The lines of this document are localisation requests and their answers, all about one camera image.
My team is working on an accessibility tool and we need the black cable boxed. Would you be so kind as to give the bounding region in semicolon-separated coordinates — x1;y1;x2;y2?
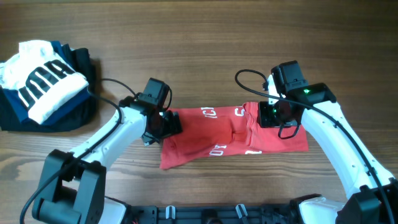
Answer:
234;68;396;224
19;77;137;224

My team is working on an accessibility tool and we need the black folded garment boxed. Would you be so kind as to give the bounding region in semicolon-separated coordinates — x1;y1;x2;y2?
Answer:
1;41;98;133

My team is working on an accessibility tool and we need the left black cable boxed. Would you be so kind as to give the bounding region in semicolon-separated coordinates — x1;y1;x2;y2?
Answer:
19;77;137;224

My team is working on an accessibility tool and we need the right black cable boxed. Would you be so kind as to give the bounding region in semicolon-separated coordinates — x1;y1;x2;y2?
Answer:
234;68;396;224

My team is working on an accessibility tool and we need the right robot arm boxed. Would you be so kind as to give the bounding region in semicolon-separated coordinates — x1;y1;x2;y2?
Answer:
263;82;397;223

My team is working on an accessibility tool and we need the blue folded garment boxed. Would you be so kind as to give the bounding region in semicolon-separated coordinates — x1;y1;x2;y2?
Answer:
2;40;94;126

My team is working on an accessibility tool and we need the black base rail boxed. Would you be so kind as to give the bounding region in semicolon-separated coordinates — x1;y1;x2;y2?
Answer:
122;203;299;224

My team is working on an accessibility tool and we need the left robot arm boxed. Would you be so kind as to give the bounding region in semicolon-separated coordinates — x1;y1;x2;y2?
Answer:
26;96;182;223

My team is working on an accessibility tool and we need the red t-shirt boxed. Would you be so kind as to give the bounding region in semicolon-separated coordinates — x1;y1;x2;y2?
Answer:
160;102;308;170

